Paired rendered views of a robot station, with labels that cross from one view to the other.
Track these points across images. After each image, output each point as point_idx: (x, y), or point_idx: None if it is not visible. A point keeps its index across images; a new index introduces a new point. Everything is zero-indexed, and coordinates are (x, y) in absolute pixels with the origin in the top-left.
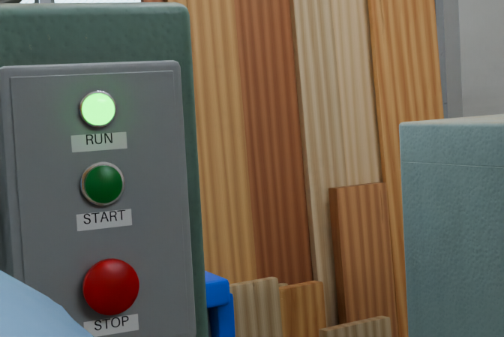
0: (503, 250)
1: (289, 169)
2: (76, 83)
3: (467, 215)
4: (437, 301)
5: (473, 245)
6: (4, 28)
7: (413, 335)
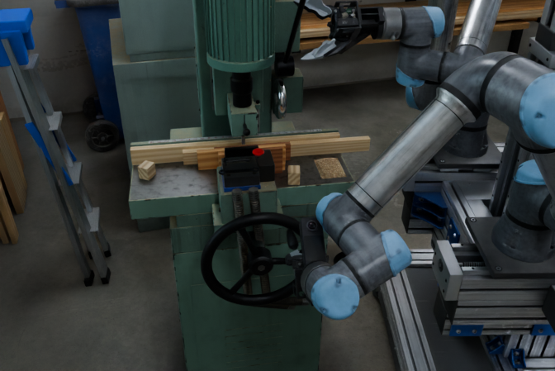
0: None
1: None
2: None
3: None
4: None
5: None
6: None
7: (123, 5)
